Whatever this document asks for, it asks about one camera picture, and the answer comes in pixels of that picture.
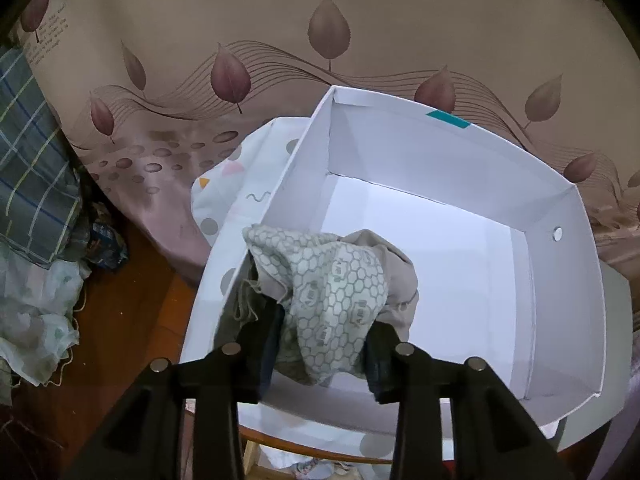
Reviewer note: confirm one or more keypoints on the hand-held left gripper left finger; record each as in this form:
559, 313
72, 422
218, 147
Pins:
265, 352

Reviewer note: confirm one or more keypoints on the hexagon print underwear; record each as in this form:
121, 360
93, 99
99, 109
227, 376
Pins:
325, 300

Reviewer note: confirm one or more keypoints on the blue plaid cloth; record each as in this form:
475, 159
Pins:
30, 160

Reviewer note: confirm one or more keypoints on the white shape-print cloth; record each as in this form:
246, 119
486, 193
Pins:
225, 195

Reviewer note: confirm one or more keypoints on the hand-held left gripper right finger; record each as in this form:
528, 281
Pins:
377, 362

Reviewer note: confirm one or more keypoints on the dark blue packet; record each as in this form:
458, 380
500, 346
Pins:
107, 247

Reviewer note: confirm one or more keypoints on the beige underwear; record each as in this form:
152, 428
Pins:
390, 270

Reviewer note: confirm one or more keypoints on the white cardboard box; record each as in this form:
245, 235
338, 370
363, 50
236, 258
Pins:
425, 240

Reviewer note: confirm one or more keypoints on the white green gauze cloth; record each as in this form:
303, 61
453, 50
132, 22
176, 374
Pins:
35, 310

